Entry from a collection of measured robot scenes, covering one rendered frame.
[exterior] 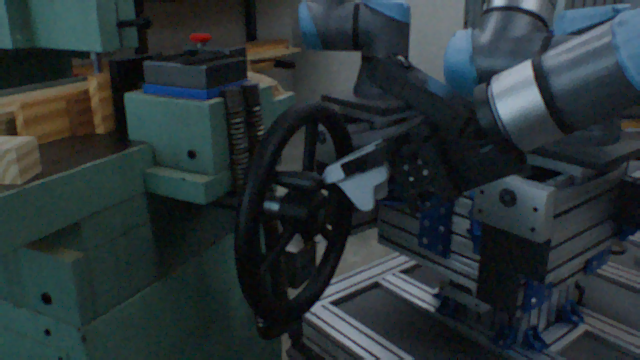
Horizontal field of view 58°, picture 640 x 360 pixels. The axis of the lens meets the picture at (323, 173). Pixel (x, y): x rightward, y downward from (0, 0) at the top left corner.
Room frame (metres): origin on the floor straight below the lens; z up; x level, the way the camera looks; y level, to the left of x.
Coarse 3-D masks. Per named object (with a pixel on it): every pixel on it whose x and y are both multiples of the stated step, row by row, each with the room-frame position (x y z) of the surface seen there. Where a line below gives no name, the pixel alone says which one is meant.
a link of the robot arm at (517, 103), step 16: (528, 64) 0.50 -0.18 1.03; (496, 80) 0.51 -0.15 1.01; (512, 80) 0.49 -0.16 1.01; (528, 80) 0.48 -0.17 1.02; (496, 96) 0.49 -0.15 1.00; (512, 96) 0.48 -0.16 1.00; (528, 96) 0.48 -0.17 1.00; (496, 112) 0.49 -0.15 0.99; (512, 112) 0.48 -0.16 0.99; (528, 112) 0.47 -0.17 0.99; (544, 112) 0.47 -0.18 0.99; (512, 128) 0.48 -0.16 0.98; (528, 128) 0.48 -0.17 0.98; (544, 128) 0.47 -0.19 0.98; (512, 144) 0.49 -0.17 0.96; (528, 144) 0.49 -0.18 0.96; (544, 144) 0.49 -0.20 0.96
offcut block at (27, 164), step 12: (0, 144) 0.56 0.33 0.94; (12, 144) 0.56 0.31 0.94; (24, 144) 0.56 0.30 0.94; (36, 144) 0.59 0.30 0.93; (0, 156) 0.54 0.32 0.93; (12, 156) 0.54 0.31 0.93; (24, 156) 0.56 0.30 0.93; (36, 156) 0.58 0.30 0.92; (0, 168) 0.54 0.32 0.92; (12, 168) 0.54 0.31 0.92; (24, 168) 0.56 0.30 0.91; (36, 168) 0.58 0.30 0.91; (0, 180) 0.54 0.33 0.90; (12, 180) 0.54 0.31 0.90; (24, 180) 0.55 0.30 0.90
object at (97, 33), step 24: (48, 0) 0.83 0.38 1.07; (72, 0) 0.81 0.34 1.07; (96, 0) 0.79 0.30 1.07; (120, 0) 0.83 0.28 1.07; (48, 24) 0.83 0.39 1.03; (72, 24) 0.81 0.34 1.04; (96, 24) 0.79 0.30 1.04; (72, 48) 0.81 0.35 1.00; (96, 48) 0.79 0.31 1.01; (120, 48) 0.82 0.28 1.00
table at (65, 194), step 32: (288, 96) 1.00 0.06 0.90; (64, 160) 0.62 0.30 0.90; (96, 160) 0.62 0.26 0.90; (128, 160) 0.66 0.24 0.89; (0, 192) 0.52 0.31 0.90; (32, 192) 0.54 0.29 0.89; (64, 192) 0.58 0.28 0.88; (96, 192) 0.61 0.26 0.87; (128, 192) 0.65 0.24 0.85; (160, 192) 0.67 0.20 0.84; (192, 192) 0.64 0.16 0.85; (224, 192) 0.67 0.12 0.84; (0, 224) 0.51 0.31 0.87; (32, 224) 0.54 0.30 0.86; (64, 224) 0.57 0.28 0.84
